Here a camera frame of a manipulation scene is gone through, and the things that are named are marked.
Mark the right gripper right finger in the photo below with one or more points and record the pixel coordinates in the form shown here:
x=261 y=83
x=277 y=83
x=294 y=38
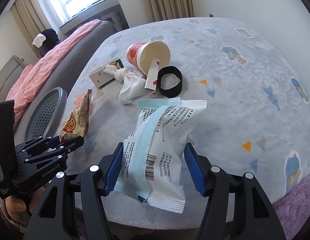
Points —
x=254 y=216

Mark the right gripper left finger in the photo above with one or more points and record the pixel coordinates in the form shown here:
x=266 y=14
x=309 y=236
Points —
x=55 y=217

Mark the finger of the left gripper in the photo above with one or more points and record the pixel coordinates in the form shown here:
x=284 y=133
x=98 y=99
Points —
x=68 y=146
x=49 y=142

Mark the red snack wrapper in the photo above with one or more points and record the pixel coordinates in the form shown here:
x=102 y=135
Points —
x=78 y=121

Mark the pink pig toy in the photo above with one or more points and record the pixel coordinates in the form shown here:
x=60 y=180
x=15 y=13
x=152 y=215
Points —
x=78 y=100

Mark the torn white carton box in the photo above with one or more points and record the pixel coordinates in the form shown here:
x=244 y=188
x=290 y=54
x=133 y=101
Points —
x=104 y=74

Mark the white blue mask package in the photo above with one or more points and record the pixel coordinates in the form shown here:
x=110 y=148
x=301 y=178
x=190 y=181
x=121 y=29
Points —
x=152 y=154

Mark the knotted white cloth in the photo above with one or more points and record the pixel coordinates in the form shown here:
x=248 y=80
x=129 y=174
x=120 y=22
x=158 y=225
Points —
x=133 y=83

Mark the playing card strip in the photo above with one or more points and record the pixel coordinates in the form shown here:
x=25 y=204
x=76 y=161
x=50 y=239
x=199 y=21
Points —
x=152 y=77

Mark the red white paper cup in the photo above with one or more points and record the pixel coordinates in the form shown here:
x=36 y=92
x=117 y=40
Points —
x=140 y=55

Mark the black elastic band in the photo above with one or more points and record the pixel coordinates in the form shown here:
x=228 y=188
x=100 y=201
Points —
x=170 y=81

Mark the grey perforated trash basket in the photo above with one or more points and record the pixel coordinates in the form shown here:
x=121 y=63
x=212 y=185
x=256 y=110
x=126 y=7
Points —
x=46 y=117

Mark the person's hand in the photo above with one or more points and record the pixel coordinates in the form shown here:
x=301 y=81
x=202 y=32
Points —
x=16 y=207

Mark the pink quilt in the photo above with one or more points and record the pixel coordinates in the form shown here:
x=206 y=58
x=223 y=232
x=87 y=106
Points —
x=34 y=76

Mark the grey bed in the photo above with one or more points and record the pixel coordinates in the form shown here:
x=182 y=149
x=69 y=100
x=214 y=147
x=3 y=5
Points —
x=67 y=71

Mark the grey headboard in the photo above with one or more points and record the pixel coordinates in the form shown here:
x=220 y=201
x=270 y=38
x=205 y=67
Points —
x=10 y=74

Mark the chair with dark clothes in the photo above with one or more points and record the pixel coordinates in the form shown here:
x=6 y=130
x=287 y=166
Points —
x=44 y=42

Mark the light blue patterned blanket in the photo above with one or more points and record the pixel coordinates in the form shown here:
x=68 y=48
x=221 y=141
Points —
x=258 y=108

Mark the left beige curtain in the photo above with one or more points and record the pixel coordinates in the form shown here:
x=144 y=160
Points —
x=27 y=20

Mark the grey window desk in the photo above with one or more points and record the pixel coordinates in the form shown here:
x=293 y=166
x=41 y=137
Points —
x=105 y=10

